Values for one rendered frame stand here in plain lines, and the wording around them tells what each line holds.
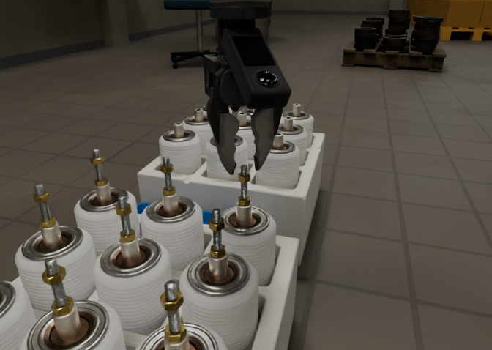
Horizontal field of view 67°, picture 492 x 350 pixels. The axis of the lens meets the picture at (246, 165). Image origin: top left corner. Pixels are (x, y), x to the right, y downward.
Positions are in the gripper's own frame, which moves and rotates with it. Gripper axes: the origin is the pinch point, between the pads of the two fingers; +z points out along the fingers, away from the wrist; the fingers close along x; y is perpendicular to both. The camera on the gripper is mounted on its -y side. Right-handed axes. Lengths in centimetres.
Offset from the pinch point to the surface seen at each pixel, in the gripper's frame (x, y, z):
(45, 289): 27.4, -0.2, 13.1
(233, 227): 2.3, -0.9, 9.0
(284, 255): -6.2, -0.8, 16.4
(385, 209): -52, 28, 35
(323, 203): -37, 36, 35
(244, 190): 0.2, 0.2, 4.0
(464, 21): -399, 319, 14
